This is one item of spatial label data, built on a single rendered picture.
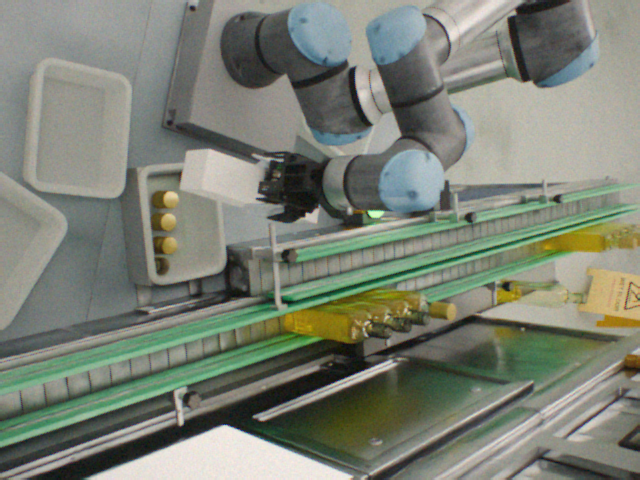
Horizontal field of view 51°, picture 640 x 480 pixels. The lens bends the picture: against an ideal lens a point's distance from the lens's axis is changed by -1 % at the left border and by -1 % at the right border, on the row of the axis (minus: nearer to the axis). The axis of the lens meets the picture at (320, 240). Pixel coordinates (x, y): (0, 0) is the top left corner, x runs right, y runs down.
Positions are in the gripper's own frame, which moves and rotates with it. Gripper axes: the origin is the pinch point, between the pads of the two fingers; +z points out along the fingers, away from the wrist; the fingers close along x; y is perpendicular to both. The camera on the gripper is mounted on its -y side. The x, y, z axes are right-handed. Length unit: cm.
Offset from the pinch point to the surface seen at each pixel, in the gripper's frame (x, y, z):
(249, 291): 16.2, -18.3, 21.2
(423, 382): 28, -44, -5
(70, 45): -21.6, 22.0, 34.1
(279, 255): 8.7, -15.9, 11.2
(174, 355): 30.2, -3.7, 21.1
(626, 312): -14, -359, 82
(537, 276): -5, -132, 22
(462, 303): 9, -93, 22
